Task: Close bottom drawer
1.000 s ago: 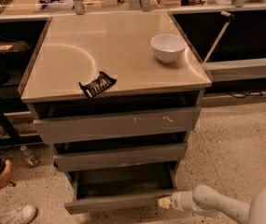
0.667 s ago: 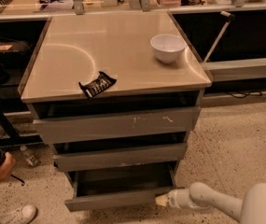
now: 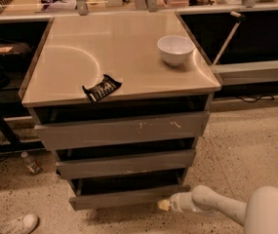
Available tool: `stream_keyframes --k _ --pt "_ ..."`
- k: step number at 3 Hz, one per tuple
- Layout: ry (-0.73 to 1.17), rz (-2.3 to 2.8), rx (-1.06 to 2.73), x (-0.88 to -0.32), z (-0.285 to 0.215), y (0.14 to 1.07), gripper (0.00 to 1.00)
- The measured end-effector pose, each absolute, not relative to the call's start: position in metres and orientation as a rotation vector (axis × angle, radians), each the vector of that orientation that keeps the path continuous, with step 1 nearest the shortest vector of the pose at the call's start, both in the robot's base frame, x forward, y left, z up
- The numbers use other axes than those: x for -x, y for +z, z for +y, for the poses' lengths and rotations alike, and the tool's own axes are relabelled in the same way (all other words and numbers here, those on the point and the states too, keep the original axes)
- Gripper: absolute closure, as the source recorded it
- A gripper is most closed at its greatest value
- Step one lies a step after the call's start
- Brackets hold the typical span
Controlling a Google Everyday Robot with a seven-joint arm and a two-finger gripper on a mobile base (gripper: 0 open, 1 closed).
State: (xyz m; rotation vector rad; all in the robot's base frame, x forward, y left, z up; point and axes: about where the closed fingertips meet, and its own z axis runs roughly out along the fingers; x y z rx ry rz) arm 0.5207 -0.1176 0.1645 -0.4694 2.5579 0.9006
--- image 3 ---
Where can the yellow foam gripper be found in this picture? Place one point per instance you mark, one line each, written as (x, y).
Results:
(176, 201)

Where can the grey drawer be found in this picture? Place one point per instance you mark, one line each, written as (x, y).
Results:
(124, 190)
(126, 165)
(122, 130)

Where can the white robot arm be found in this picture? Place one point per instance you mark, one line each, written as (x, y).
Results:
(259, 215)

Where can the grey drawer cabinet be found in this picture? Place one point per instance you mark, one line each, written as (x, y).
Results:
(78, 51)

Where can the black snack packet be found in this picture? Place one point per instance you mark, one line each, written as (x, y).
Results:
(103, 89)

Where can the plastic water bottle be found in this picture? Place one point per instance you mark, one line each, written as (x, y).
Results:
(31, 163)

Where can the white bowl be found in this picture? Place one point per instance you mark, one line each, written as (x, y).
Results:
(174, 49)

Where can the white sneaker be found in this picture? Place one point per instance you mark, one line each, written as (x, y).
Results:
(21, 225)

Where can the black stand leg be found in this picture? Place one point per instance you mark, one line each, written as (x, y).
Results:
(8, 133)

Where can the black bag with label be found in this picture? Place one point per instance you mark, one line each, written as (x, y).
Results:
(15, 54)

